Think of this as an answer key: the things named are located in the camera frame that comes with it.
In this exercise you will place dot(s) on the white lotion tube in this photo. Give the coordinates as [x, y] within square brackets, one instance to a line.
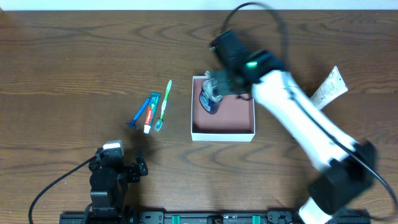
[331, 88]

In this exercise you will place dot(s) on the blue disposable razor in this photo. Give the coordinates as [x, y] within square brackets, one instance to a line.
[132, 123]

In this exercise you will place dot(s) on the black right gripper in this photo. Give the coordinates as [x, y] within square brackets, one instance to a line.
[222, 82]

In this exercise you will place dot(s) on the clear pump soap bottle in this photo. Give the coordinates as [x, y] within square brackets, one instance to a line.
[208, 99]

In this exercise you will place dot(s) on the black mounting rail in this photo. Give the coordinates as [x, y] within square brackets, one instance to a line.
[157, 217]

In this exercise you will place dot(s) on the green white toothbrush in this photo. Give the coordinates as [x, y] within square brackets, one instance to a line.
[159, 122]

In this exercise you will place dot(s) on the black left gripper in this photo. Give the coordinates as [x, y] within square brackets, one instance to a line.
[134, 170]

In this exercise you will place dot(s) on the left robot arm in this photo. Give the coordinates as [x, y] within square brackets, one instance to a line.
[109, 181]

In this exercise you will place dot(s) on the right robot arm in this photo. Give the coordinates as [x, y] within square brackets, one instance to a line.
[347, 168]

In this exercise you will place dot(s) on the white cardboard box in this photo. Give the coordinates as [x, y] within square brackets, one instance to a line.
[234, 121]

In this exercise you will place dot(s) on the green red toothpaste tube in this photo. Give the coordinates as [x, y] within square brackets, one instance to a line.
[152, 106]

